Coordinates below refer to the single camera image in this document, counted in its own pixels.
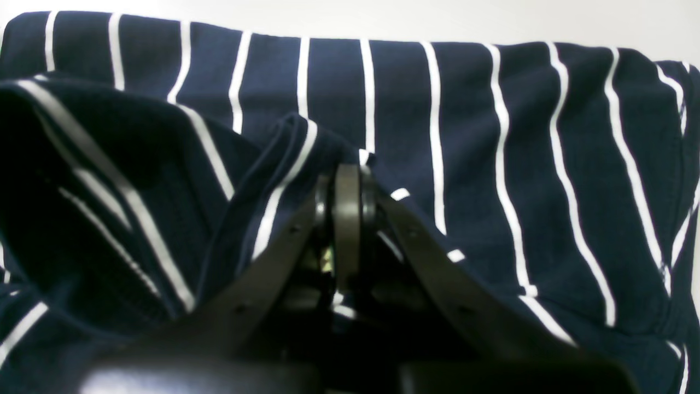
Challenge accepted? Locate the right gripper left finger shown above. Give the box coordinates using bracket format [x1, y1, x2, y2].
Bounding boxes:
[77, 165, 351, 393]

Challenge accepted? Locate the navy white striped T-shirt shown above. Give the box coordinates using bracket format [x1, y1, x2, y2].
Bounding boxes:
[2, 11, 698, 393]

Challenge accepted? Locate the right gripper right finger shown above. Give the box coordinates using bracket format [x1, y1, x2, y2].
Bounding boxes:
[350, 165, 638, 393]

